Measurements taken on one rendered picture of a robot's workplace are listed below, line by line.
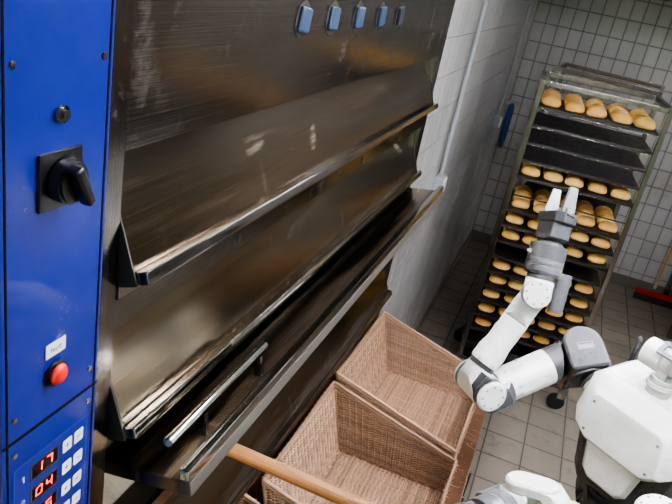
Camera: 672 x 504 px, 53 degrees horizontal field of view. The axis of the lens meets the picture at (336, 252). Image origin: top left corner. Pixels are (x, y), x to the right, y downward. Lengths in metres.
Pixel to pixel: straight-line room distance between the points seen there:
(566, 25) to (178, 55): 5.20
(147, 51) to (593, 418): 1.28
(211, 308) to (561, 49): 5.02
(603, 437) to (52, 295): 1.28
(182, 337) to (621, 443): 1.01
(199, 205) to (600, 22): 5.15
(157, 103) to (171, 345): 0.43
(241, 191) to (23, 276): 0.52
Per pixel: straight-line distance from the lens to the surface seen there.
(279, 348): 1.41
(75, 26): 0.73
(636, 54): 6.01
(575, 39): 6.00
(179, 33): 0.94
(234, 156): 1.18
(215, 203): 1.11
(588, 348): 1.78
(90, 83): 0.76
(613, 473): 1.75
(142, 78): 0.89
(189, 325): 1.20
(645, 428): 1.65
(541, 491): 1.50
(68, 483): 1.01
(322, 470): 2.34
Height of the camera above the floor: 2.16
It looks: 23 degrees down
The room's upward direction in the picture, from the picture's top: 12 degrees clockwise
